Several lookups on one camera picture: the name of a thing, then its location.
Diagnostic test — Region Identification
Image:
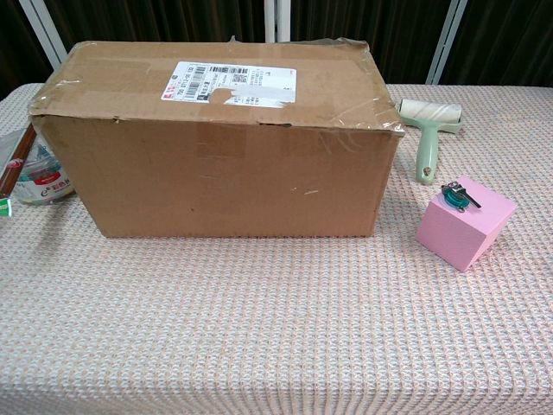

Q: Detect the brown cardboard box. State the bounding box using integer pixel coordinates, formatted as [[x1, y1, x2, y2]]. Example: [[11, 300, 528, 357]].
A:
[[28, 35, 406, 239]]

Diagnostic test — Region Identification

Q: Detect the pink white waffle tablecloth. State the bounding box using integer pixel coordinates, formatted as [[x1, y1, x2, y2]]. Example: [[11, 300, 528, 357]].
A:
[[0, 82, 553, 415]]

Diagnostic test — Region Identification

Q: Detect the pink foam block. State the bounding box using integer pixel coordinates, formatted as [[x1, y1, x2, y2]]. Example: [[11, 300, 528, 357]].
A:
[[416, 175, 518, 273]]

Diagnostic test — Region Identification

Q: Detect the dark pleated curtain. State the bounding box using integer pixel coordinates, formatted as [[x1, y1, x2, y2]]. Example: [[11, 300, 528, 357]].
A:
[[0, 0, 553, 100]]

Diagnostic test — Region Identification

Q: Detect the clear plastic lidded container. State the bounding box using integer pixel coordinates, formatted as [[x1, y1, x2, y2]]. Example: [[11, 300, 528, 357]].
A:
[[15, 131, 77, 205]]

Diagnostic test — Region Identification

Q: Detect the green handled lint roller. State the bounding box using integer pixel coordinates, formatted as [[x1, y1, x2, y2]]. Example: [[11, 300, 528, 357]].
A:
[[397, 98, 466, 186]]

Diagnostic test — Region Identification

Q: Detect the white metal frame post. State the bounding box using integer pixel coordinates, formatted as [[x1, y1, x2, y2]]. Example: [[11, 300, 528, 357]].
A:
[[264, 0, 278, 44], [425, 0, 468, 86], [19, 0, 73, 79], [280, 0, 292, 43]]

